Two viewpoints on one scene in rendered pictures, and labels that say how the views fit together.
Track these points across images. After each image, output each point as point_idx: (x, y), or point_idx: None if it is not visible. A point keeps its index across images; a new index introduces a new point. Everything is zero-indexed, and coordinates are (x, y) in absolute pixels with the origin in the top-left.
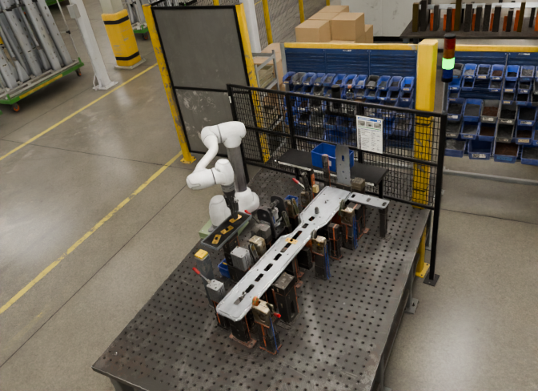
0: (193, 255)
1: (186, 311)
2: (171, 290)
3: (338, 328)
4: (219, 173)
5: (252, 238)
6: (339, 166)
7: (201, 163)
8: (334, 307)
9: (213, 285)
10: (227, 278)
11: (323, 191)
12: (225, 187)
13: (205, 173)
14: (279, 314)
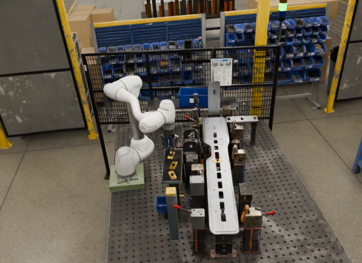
0: (116, 207)
1: (154, 254)
2: (123, 244)
3: (283, 214)
4: (168, 112)
5: (193, 166)
6: (211, 99)
7: (138, 110)
8: (265, 201)
9: (197, 213)
10: (165, 214)
11: (204, 122)
12: (170, 125)
13: (157, 115)
14: (274, 210)
